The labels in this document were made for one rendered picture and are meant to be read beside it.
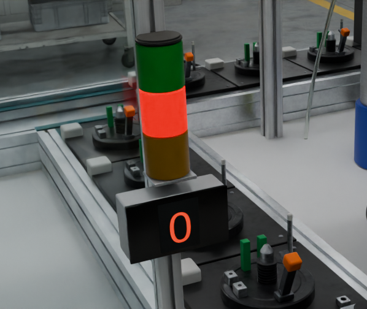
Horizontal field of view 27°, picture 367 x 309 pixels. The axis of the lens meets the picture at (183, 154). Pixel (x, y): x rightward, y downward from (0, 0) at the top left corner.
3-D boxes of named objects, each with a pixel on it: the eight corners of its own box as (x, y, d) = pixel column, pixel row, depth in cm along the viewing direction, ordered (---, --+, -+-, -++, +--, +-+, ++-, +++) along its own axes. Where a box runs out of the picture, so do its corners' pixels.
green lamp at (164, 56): (192, 88, 81) (189, 43, 79) (147, 95, 80) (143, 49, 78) (175, 76, 86) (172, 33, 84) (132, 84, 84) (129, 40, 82)
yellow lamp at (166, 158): (197, 175, 85) (194, 133, 83) (154, 184, 83) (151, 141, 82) (180, 159, 89) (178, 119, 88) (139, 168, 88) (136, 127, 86)
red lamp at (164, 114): (194, 132, 83) (192, 89, 81) (151, 141, 82) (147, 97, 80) (178, 119, 87) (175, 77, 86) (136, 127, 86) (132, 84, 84)
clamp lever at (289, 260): (293, 295, 109) (303, 261, 104) (280, 298, 109) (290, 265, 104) (282, 276, 112) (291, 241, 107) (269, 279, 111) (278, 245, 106)
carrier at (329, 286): (382, 324, 109) (385, 247, 105) (227, 371, 102) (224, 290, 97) (297, 250, 130) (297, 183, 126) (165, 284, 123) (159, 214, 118)
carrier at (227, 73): (315, 79, 220) (315, 36, 216) (239, 93, 213) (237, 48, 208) (275, 60, 241) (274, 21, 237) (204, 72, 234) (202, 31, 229)
